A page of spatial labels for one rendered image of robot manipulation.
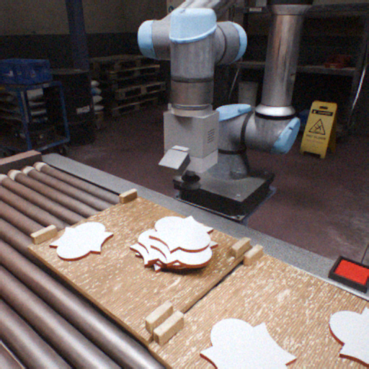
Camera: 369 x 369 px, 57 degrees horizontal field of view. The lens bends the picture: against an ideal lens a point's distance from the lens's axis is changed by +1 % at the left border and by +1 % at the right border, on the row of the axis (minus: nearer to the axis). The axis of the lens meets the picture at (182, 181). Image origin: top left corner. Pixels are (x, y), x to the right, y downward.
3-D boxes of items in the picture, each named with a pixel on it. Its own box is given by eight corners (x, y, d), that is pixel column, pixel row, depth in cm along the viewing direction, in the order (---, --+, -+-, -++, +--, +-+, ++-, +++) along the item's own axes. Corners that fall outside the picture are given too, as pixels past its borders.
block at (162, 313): (167, 309, 63) (166, 298, 62) (174, 315, 62) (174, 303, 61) (143, 330, 59) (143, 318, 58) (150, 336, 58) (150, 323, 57)
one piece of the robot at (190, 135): (142, 96, 57) (146, 184, 64) (188, 101, 53) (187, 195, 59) (180, 86, 66) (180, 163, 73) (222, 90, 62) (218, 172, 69)
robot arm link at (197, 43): (228, 9, 57) (201, 7, 50) (223, 78, 62) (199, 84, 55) (187, 10, 61) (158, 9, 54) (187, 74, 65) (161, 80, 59)
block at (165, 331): (177, 320, 61) (177, 308, 60) (185, 326, 60) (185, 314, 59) (153, 341, 57) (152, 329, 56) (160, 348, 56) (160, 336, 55)
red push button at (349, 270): (340, 264, 79) (341, 259, 78) (370, 274, 75) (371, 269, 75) (332, 277, 74) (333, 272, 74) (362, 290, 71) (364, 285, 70)
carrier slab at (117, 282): (137, 199, 106) (136, 194, 105) (252, 251, 82) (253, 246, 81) (28, 251, 82) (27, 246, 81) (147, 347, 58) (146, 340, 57)
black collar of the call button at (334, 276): (338, 260, 80) (339, 254, 79) (375, 274, 75) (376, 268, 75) (327, 277, 74) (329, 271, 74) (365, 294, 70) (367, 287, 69)
